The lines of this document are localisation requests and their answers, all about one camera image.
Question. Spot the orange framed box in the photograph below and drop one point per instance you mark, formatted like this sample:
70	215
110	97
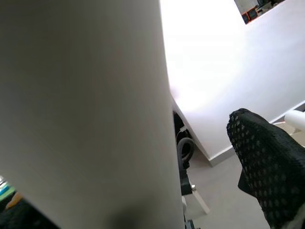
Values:
250	14

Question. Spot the black machine base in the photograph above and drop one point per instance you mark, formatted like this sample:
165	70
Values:
184	179

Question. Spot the white furniture leg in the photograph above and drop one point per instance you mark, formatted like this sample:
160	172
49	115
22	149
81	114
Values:
200	202

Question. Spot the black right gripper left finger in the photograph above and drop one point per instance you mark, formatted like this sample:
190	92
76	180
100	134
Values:
19	217

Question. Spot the green plastic item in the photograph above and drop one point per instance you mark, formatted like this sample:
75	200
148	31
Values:
6	188

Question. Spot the white plastic table leg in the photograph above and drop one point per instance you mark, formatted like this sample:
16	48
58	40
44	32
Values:
295	120
83	107

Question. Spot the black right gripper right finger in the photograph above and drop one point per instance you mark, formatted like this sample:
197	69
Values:
269	167

